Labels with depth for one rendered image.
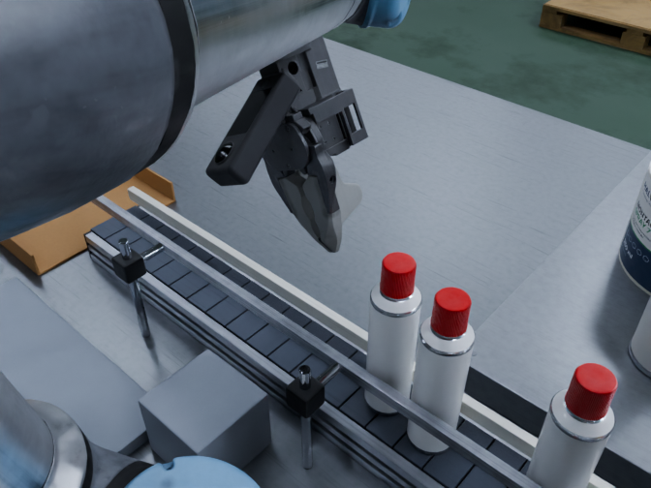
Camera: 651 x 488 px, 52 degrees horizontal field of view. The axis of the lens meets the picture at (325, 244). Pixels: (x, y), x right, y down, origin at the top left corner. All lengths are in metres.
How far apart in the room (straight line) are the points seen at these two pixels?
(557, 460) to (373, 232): 0.57
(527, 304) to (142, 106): 0.77
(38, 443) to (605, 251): 0.81
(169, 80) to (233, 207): 0.94
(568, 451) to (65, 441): 0.39
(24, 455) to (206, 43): 0.30
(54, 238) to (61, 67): 0.97
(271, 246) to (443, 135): 0.48
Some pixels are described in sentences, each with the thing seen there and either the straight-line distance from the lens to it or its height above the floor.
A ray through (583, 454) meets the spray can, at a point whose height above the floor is 1.02.
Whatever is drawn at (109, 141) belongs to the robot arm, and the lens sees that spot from 0.19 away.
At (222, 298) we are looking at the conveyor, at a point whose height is 0.88.
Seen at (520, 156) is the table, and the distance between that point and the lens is 1.33.
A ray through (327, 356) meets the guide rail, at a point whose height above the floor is 0.96.
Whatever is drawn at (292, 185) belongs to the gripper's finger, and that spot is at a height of 1.12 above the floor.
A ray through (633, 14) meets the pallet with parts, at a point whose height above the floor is 0.14.
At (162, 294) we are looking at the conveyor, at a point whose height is 0.87.
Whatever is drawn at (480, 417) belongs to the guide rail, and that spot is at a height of 0.91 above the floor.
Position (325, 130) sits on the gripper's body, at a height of 1.17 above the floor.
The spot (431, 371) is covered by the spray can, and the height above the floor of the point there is 1.01.
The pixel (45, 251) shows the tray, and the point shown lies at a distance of 1.12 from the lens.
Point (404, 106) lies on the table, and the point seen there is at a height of 0.83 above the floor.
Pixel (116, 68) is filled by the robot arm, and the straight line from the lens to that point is 0.19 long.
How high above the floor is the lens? 1.49
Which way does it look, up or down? 39 degrees down
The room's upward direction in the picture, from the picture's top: straight up
